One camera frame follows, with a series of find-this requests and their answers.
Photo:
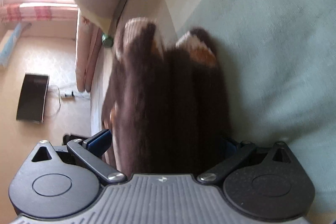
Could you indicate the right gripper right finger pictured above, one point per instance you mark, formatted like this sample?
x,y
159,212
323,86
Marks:
x,y
236,154

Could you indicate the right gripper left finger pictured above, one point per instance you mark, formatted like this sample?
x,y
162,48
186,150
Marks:
x,y
88,153

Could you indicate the dark brown knit sweater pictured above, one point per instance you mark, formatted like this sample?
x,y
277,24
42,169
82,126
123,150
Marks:
x,y
166,107

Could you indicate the white power strip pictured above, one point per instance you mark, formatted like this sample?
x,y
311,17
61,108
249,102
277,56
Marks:
x,y
74,96

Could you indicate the green glass bottle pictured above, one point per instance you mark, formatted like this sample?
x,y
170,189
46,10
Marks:
x,y
107,40

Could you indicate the folded pink floral quilt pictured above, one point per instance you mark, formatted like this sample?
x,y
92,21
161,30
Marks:
x,y
88,45

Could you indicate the patchwork pastel bed sheet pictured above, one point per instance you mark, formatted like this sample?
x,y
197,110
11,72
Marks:
x,y
278,59

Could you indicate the pink striped curtain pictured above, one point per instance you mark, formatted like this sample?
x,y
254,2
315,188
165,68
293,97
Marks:
x,y
38,11

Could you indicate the black wall television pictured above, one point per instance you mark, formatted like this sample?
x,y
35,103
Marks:
x,y
32,100

